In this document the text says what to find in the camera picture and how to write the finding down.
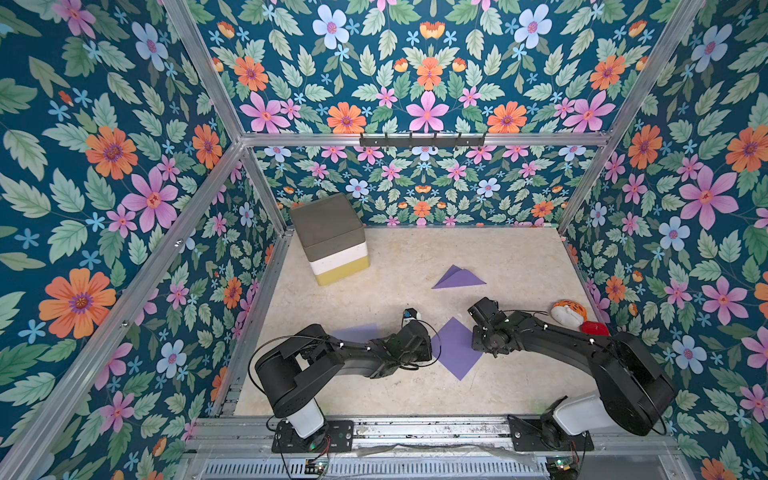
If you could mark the orange white plush toy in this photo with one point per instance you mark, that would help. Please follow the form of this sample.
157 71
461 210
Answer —
569 314

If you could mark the grey white yellow block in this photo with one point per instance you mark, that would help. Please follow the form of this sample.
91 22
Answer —
332 237

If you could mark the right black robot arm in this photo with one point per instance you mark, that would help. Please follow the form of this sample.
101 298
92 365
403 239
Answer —
632 390

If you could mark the purple square paper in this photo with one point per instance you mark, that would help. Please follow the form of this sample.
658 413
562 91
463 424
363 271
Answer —
456 277
453 348

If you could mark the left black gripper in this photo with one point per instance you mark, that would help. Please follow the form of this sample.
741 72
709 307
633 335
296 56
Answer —
425 349

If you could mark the left pale purple paper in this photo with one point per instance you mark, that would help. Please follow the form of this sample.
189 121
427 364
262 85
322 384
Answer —
357 334

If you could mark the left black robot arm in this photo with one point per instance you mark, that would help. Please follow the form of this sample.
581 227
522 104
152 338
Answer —
291 370

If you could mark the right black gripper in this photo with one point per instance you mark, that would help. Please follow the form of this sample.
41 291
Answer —
483 311

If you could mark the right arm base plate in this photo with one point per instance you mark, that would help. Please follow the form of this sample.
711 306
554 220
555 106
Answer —
543 434

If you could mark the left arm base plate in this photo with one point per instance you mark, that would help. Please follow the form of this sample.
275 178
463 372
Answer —
335 436

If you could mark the black hook rail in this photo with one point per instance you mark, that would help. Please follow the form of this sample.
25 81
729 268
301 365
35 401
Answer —
403 141

